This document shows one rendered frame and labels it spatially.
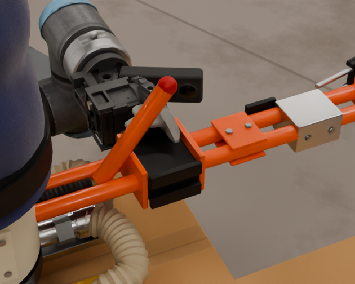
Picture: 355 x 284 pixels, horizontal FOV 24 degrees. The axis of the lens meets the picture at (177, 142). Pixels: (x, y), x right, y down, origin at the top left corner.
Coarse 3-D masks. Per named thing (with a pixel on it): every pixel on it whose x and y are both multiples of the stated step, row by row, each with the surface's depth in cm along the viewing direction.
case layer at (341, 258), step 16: (352, 240) 168; (304, 256) 165; (320, 256) 165; (336, 256) 165; (352, 256) 165; (256, 272) 162; (272, 272) 162; (288, 272) 162; (304, 272) 162; (320, 272) 162; (336, 272) 162; (352, 272) 162
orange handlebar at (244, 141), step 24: (336, 96) 111; (216, 120) 106; (240, 120) 106; (264, 120) 108; (216, 144) 107; (240, 144) 102; (264, 144) 104; (72, 168) 100; (96, 168) 100; (120, 168) 101; (72, 192) 97; (96, 192) 97; (120, 192) 98; (48, 216) 95
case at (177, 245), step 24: (144, 216) 118; (168, 216) 118; (192, 216) 118; (144, 240) 114; (168, 240) 114; (192, 240) 114; (48, 264) 111; (72, 264) 111; (96, 264) 111; (168, 264) 111; (192, 264) 111; (216, 264) 111
